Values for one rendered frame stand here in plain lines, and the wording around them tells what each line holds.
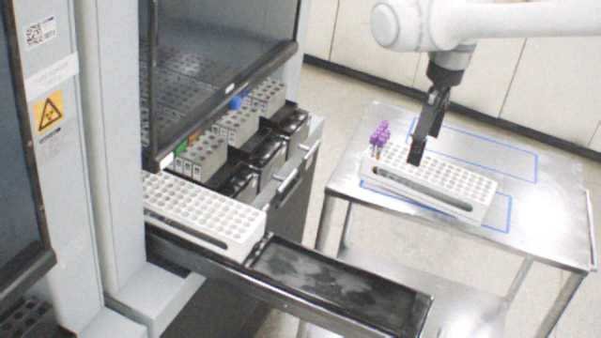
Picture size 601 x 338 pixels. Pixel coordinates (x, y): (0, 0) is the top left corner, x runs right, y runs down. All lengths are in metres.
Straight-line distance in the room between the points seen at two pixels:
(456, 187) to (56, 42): 0.87
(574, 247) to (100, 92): 1.02
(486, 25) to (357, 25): 2.47
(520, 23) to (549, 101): 2.39
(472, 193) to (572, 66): 2.03
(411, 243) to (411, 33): 1.60
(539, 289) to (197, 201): 1.68
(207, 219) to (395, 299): 0.38
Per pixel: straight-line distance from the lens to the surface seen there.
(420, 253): 2.45
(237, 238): 1.11
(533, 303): 2.46
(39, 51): 0.78
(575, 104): 3.35
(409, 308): 1.13
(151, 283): 1.19
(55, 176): 0.88
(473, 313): 1.91
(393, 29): 0.97
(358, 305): 1.10
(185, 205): 1.16
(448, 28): 0.99
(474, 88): 3.35
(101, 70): 0.88
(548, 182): 1.57
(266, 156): 1.38
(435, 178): 1.31
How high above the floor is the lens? 1.62
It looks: 37 degrees down
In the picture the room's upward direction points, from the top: 9 degrees clockwise
